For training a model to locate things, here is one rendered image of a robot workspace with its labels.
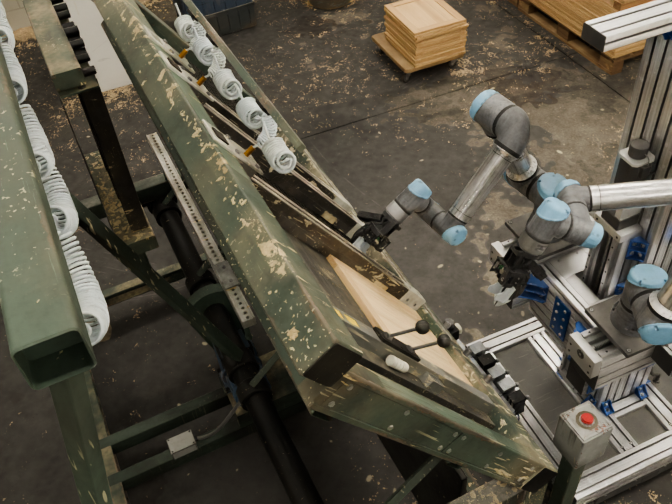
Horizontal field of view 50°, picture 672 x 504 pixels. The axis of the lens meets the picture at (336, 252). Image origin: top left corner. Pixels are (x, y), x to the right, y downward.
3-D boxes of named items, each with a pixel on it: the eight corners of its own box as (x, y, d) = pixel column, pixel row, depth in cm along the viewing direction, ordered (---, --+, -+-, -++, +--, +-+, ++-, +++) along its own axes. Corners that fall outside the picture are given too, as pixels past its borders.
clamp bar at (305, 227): (415, 317, 268) (462, 273, 264) (187, 168, 182) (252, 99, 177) (401, 300, 275) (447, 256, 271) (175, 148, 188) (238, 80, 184)
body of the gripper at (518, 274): (487, 271, 205) (508, 238, 198) (509, 272, 209) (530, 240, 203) (501, 289, 200) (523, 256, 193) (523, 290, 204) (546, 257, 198)
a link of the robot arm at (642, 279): (654, 286, 238) (664, 257, 229) (665, 317, 229) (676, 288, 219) (616, 286, 239) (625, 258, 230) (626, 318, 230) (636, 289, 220)
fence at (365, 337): (487, 414, 238) (496, 406, 237) (320, 325, 168) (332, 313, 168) (478, 402, 241) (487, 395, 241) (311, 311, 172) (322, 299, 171)
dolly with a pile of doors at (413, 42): (466, 68, 551) (469, 19, 522) (404, 87, 538) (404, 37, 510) (428, 34, 592) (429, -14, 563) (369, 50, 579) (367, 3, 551)
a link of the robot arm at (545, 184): (548, 225, 262) (554, 197, 252) (523, 205, 270) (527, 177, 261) (573, 212, 266) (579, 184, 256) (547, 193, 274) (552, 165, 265)
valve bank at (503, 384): (536, 432, 266) (544, 396, 249) (503, 449, 262) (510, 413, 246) (461, 338, 299) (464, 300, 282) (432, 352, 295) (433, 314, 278)
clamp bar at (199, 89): (364, 250, 295) (406, 209, 291) (144, 92, 209) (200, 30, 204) (353, 235, 302) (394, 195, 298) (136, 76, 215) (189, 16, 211)
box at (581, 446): (603, 456, 239) (614, 427, 226) (574, 471, 235) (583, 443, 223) (579, 428, 246) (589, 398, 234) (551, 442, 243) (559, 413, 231)
